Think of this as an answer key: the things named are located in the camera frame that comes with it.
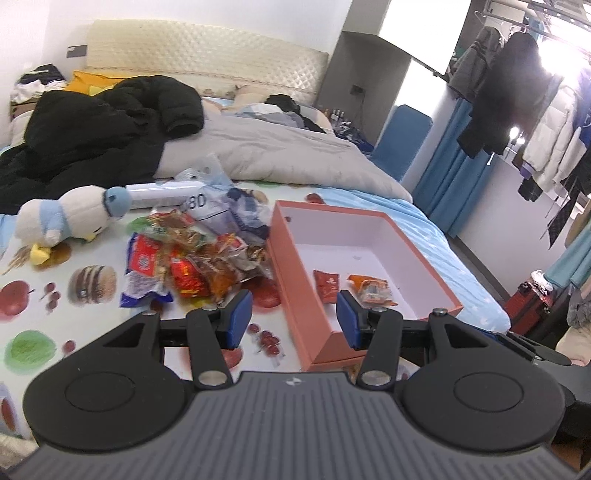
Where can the fruit print mat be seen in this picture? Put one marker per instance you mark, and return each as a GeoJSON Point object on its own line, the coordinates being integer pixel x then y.
{"type": "Point", "coordinates": [92, 323]}

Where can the white tube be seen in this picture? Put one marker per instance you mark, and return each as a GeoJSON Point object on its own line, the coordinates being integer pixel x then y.
{"type": "Point", "coordinates": [157, 194]}

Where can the grey crumpled garment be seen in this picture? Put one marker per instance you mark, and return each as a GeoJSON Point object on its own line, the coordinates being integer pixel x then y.
{"type": "Point", "coordinates": [579, 311]}

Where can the clear printed plastic bag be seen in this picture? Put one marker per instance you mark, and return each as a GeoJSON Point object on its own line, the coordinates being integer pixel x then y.
{"type": "Point", "coordinates": [207, 203]}

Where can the grey wall cabinet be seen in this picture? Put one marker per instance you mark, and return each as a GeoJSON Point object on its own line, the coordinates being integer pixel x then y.
{"type": "Point", "coordinates": [351, 69]}

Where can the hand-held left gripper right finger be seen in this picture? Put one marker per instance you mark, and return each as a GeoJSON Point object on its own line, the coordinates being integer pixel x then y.
{"type": "Point", "coordinates": [346, 318]}

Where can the dark plaid hanging garment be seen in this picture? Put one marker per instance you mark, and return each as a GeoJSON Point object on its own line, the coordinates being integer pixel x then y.
{"type": "Point", "coordinates": [561, 217]}

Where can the blue white hanging jacket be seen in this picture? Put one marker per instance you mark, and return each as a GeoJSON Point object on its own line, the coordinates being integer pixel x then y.
{"type": "Point", "coordinates": [584, 120]}

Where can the pink pillow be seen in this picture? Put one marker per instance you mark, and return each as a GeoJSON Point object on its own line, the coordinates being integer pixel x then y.
{"type": "Point", "coordinates": [249, 97]}

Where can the blue curtain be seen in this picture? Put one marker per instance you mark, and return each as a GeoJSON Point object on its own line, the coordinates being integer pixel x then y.
{"type": "Point", "coordinates": [443, 184]}

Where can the black wall plug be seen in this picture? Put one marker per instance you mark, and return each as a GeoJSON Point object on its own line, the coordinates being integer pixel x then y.
{"type": "Point", "coordinates": [358, 89]}

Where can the black puffer jacket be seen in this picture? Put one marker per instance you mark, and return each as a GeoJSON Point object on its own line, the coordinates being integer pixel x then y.
{"type": "Point", "coordinates": [92, 129]}

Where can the blue snack packet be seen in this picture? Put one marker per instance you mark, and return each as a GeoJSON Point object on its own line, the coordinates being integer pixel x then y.
{"type": "Point", "coordinates": [143, 263]}

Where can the grey quilt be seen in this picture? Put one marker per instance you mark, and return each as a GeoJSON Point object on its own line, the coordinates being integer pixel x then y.
{"type": "Point", "coordinates": [277, 157]}

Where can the white plush duck toy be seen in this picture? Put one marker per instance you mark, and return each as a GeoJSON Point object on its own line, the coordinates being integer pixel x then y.
{"type": "Point", "coordinates": [69, 207]}

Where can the yellow pillow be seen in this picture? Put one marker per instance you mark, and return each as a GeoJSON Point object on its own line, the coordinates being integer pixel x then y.
{"type": "Point", "coordinates": [83, 83]}

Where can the heap of black white clothes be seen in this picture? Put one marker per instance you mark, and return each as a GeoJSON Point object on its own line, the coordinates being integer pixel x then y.
{"type": "Point", "coordinates": [37, 83]}

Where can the grey wall switch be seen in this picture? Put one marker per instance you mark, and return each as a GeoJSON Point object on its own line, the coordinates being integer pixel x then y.
{"type": "Point", "coordinates": [77, 52]}

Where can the blue chair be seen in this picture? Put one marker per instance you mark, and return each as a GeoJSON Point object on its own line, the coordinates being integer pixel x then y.
{"type": "Point", "coordinates": [401, 138]}

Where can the black hanging coat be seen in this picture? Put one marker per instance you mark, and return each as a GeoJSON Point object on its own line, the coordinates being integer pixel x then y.
{"type": "Point", "coordinates": [508, 92]}

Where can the beige padded headboard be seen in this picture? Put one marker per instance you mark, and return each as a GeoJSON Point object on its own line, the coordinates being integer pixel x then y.
{"type": "Point", "coordinates": [207, 55]}

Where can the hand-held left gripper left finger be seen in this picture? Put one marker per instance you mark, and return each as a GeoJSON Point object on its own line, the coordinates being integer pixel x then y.
{"type": "Point", "coordinates": [240, 318]}

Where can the small red snack packet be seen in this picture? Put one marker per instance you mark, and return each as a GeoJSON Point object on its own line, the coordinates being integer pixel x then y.
{"type": "Point", "coordinates": [327, 286]}

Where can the red suitcase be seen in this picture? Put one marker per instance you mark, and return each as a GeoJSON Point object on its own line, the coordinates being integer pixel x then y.
{"type": "Point", "coordinates": [526, 304]}

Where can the grey striped hanging sweater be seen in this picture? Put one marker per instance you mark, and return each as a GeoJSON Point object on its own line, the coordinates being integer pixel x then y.
{"type": "Point", "coordinates": [475, 60]}

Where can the row of small bottles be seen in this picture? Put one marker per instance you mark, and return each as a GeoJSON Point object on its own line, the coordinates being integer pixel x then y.
{"type": "Point", "coordinates": [337, 117]}

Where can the small orange snack packet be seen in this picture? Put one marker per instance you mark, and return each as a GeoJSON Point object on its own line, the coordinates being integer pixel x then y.
{"type": "Point", "coordinates": [369, 288]}

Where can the pile of snack packets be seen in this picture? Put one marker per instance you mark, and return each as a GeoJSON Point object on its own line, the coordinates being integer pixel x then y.
{"type": "Point", "coordinates": [212, 263]}

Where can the light blue bed sheet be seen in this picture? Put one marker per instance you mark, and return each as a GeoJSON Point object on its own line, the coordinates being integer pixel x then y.
{"type": "Point", "coordinates": [438, 249]}

